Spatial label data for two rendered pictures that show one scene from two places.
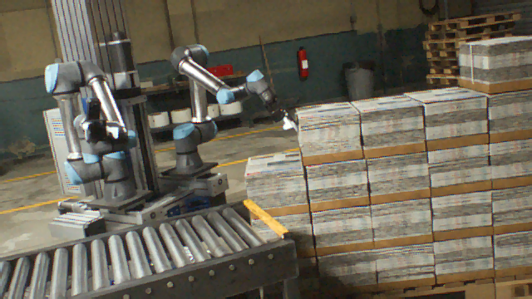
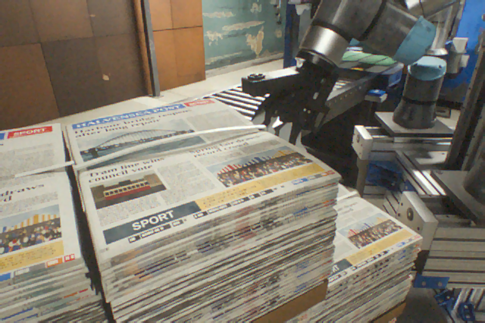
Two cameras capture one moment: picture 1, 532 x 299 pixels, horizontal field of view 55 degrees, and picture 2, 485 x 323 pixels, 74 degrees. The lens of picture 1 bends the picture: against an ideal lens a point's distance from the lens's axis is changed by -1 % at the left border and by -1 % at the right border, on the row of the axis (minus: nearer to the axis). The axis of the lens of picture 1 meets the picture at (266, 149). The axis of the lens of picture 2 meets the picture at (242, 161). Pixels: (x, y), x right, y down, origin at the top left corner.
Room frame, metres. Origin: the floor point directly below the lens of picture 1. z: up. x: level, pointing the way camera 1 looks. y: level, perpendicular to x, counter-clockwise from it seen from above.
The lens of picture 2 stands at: (2.94, -0.47, 1.26)
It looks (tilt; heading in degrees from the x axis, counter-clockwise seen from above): 28 degrees down; 148
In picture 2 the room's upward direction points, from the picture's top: straight up
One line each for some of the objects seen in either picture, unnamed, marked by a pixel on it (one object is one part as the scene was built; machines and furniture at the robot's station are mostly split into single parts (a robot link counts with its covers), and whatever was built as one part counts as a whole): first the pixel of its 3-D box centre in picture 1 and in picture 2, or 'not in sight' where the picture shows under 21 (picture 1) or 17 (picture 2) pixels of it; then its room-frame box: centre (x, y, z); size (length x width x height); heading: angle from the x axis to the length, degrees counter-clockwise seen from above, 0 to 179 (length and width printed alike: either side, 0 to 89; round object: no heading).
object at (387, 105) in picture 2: not in sight; (351, 112); (1.28, 1.64, 0.38); 0.94 x 0.69 x 0.63; 18
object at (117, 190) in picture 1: (118, 187); (416, 109); (2.30, 0.71, 0.87); 0.15 x 0.15 x 0.10
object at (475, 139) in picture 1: (444, 134); not in sight; (2.49, -0.90, 0.86); 0.38 x 0.29 x 0.04; 179
